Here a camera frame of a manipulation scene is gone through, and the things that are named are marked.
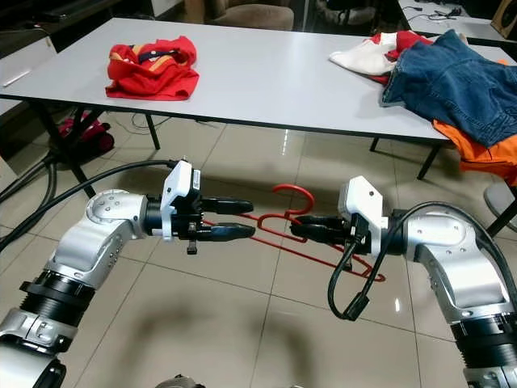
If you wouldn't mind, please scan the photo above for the red sports jersey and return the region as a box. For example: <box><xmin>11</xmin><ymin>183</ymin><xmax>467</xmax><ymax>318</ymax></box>
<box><xmin>105</xmin><ymin>36</ymin><xmax>201</xmax><ymax>103</ymax></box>

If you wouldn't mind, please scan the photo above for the brown armchair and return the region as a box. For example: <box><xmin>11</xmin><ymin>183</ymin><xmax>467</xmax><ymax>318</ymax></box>
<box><xmin>204</xmin><ymin>0</ymin><xmax>296</xmax><ymax>32</ymax></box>

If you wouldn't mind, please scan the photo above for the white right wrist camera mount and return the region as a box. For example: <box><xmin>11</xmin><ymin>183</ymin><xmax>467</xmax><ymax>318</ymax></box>
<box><xmin>338</xmin><ymin>175</ymin><xmax>389</xmax><ymax>253</ymax></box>

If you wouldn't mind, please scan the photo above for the orange shirt with black piping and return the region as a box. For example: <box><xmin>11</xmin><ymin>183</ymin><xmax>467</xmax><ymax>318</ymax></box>
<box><xmin>431</xmin><ymin>119</ymin><xmax>517</xmax><ymax>187</ymax></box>

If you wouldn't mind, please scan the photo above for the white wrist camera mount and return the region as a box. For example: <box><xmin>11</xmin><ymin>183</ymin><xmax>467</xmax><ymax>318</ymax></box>
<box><xmin>338</xmin><ymin>175</ymin><xmax>389</xmax><ymax>253</ymax></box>
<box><xmin>160</xmin><ymin>159</ymin><xmax>204</xmax><ymax>242</ymax></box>

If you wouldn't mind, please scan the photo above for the grey table with black legs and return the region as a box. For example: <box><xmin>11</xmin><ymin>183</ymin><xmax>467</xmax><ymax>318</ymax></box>
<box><xmin>0</xmin><ymin>18</ymin><xmax>517</xmax><ymax>199</ymax></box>

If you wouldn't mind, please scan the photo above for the red velvet hanger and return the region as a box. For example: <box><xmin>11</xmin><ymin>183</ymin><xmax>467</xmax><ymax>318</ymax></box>
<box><xmin>204</xmin><ymin>183</ymin><xmax>387</xmax><ymax>284</ymax></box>

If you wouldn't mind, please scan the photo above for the white drawer cabinet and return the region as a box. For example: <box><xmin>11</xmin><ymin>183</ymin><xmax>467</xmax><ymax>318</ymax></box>
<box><xmin>0</xmin><ymin>36</ymin><xmax>57</xmax><ymax>114</ymax></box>

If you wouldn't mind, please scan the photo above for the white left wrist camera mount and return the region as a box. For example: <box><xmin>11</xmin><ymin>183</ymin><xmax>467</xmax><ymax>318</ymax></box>
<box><xmin>160</xmin><ymin>159</ymin><xmax>204</xmax><ymax>242</ymax></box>

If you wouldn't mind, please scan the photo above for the grey robot body part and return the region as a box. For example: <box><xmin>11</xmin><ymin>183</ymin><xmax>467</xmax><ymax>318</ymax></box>
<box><xmin>158</xmin><ymin>373</ymin><xmax>204</xmax><ymax>388</ymax></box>

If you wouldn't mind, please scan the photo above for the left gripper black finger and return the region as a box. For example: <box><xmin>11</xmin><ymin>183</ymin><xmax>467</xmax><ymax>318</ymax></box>
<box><xmin>194</xmin><ymin>222</ymin><xmax>258</xmax><ymax>244</ymax></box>
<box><xmin>200</xmin><ymin>196</ymin><xmax>255</xmax><ymax>216</ymax></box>

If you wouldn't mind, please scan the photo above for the magenta vacuum cleaner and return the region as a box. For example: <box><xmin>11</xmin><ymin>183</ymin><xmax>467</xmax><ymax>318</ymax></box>
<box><xmin>58</xmin><ymin>116</ymin><xmax>119</xmax><ymax>157</ymax></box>

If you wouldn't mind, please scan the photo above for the grey cluttered desk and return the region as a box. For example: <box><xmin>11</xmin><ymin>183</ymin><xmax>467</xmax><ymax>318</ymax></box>
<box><xmin>396</xmin><ymin>0</ymin><xmax>517</xmax><ymax>45</ymax></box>

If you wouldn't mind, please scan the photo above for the blue denim garment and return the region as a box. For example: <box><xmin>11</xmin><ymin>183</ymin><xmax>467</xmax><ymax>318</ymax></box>
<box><xmin>380</xmin><ymin>29</ymin><xmax>517</xmax><ymax>149</ymax></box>

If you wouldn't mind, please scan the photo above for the crumpled red garment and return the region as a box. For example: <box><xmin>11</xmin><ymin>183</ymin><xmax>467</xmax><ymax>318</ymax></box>
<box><xmin>370</xmin><ymin>30</ymin><xmax>435</xmax><ymax>86</ymax></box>

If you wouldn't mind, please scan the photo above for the grey vacuum hose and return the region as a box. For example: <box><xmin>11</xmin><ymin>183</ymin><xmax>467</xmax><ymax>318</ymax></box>
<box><xmin>0</xmin><ymin>152</ymin><xmax>59</xmax><ymax>217</ymax></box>

